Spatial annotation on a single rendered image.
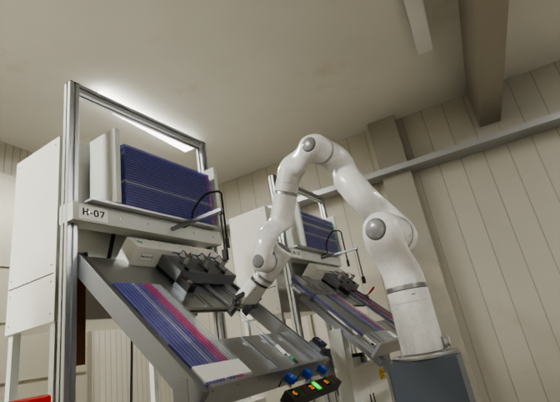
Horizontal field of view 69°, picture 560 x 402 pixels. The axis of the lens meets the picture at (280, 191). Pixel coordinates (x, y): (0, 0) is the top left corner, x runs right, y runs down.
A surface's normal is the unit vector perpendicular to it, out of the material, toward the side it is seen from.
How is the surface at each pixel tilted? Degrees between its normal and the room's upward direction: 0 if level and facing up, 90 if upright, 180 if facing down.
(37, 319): 90
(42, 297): 90
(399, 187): 90
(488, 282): 90
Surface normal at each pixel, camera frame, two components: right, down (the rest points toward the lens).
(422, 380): -0.44, -0.26
